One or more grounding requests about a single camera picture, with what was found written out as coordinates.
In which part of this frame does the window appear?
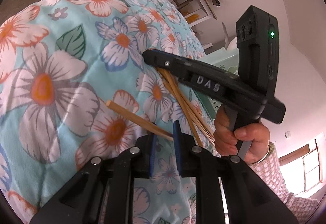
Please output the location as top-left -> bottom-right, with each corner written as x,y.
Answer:
278,132 -> 326,200

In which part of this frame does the bundle of wooden chopsticks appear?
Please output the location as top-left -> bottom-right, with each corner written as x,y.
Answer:
156,68 -> 217,148

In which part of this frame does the person's right hand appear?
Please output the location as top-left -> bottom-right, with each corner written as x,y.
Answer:
213,109 -> 270,164

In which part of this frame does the floral turquoise blanket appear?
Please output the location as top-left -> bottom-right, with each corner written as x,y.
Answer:
0,0 -> 230,224

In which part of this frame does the green star-cutout utensil holder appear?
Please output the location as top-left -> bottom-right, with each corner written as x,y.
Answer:
196,47 -> 240,119

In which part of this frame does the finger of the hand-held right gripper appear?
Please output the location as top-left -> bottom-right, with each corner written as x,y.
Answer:
143,49 -> 194,84

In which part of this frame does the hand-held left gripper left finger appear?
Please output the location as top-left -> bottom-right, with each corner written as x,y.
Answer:
31,135 -> 158,224

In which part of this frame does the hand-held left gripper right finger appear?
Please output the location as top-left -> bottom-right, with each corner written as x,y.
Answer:
173,121 -> 298,224

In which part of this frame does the person's right forearm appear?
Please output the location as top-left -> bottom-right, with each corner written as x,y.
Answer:
248,142 -> 320,224

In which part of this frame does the tan wooden chopstick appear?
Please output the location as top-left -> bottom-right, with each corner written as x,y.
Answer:
106,100 -> 174,141

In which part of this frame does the yellow plastic bag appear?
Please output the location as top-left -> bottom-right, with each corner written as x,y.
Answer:
187,13 -> 202,26

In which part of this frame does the white rice spoon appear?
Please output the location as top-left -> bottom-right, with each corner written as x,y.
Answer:
222,22 -> 229,47

